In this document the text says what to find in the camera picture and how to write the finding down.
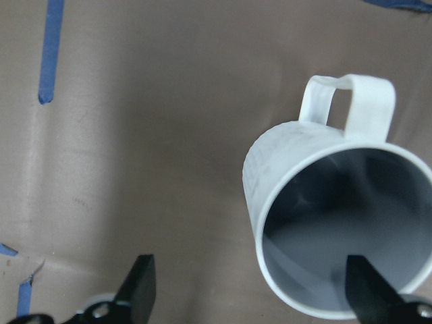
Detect brown paper table cover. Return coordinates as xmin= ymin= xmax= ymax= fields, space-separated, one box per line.
xmin=1 ymin=1 xmax=431 ymax=323

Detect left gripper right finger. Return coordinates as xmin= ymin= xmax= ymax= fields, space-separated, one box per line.
xmin=345 ymin=254 xmax=431 ymax=323

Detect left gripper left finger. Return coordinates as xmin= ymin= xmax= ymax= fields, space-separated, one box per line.
xmin=9 ymin=254 xmax=157 ymax=323

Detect white ceramic mug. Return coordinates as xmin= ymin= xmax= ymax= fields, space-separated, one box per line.
xmin=242 ymin=74 xmax=431 ymax=320

